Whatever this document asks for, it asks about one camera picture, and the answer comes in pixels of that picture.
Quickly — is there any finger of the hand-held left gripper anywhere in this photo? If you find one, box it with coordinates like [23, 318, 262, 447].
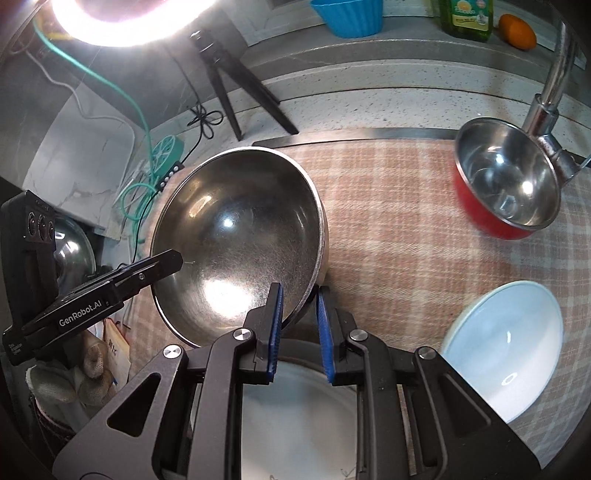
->
[113, 249, 184, 301]

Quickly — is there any orange fruit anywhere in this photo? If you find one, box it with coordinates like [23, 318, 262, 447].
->
[499, 14, 537, 51]

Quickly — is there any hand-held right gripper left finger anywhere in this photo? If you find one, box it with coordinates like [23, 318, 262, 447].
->
[53, 282, 283, 480]

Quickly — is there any black inline light controller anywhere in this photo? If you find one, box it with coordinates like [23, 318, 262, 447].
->
[154, 159, 183, 192]

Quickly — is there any paper booklet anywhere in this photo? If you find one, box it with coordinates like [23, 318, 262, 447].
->
[102, 316, 134, 386]

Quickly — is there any white cable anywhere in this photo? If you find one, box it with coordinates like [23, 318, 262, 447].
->
[25, 46, 153, 185]

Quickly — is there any large stainless steel bowl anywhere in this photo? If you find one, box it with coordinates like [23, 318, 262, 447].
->
[150, 147, 329, 349]

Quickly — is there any blue fluted silicone cup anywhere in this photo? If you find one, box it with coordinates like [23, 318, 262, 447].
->
[310, 0, 385, 38]

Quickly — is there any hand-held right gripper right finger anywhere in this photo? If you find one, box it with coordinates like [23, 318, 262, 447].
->
[316, 286, 541, 480]

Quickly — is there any black mini tripod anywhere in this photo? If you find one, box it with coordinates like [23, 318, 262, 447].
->
[189, 30, 300, 141]

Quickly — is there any steel pot lid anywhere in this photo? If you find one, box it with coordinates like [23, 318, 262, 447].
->
[53, 215, 98, 287]

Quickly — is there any light blue ceramic bowl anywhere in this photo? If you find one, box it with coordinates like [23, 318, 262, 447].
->
[438, 280, 565, 424]

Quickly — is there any person's left hand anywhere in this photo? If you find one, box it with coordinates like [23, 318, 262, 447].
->
[25, 342, 116, 409]

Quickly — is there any white plate with branch print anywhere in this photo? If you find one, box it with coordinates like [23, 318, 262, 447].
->
[240, 355, 365, 480]

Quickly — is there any red steel bowl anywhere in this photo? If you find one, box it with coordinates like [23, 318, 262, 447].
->
[453, 117, 561, 241]

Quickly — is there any teal power cable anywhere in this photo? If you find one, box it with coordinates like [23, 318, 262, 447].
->
[32, 16, 160, 243]

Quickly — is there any chrome kitchen faucet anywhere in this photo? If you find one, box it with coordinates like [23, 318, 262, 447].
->
[522, 18, 591, 185]

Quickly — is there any checked table cloth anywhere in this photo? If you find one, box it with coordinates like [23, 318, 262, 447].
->
[124, 127, 591, 462]

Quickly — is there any black ring light cable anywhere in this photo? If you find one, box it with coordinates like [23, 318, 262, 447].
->
[175, 46, 225, 139]

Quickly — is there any green dish soap bottle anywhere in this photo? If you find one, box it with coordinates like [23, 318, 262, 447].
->
[438, 0, 494, 43]

